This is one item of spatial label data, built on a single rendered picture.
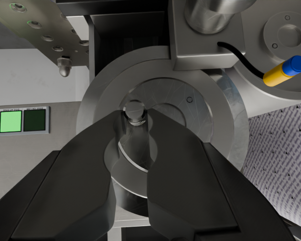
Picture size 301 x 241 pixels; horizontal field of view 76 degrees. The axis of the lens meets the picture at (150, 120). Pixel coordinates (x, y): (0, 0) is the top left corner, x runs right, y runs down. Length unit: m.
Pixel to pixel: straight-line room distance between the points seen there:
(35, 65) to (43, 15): 2.41
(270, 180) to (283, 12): 0.24
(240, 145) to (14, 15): 0.41
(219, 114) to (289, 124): 0.17
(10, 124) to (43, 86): 2.11
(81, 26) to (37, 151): 0.41
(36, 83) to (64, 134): 2.22
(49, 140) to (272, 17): 0.50
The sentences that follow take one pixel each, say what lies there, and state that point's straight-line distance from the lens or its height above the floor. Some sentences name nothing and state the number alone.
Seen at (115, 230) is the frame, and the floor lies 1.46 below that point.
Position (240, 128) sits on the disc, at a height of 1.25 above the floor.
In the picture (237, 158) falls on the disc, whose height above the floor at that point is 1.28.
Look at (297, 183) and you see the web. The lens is 0.32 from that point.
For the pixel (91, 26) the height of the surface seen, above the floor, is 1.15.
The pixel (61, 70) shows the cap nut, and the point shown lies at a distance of 0.56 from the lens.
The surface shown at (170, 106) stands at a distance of 0.15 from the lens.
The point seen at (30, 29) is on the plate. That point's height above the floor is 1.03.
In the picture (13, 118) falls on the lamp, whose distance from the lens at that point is 0.60.
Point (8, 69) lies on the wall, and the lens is 2.95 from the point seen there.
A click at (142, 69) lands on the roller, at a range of 0.17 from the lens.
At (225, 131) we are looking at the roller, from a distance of 0.17.
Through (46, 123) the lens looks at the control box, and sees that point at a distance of 0.55.
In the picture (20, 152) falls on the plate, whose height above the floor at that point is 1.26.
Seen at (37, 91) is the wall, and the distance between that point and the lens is 2.70.
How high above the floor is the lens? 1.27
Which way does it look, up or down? 7 degrees down
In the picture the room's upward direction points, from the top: 177 degrees clockwise
